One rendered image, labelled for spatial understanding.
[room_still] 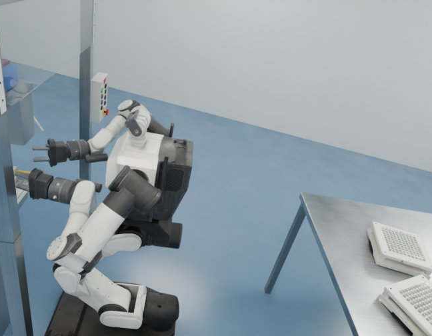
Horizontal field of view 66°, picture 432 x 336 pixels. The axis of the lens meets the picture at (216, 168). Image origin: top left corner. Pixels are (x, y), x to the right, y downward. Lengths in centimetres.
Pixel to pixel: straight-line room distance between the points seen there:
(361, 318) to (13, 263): 134
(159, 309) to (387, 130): 414
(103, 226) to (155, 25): 402
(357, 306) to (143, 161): 100
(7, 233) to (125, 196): 51
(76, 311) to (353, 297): 135
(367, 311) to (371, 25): 377
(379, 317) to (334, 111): 371
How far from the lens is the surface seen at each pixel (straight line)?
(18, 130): 149
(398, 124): 521
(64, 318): 201
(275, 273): 237
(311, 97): 483
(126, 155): 120
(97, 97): 209
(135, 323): 186
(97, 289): 178
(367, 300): 158
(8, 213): 135
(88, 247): 108
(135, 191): 107
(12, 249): 147
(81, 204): 124
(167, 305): 185
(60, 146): 155
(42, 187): 136
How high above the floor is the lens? 185
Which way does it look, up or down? 31 degrees down
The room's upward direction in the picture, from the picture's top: 14 degrees clockwise
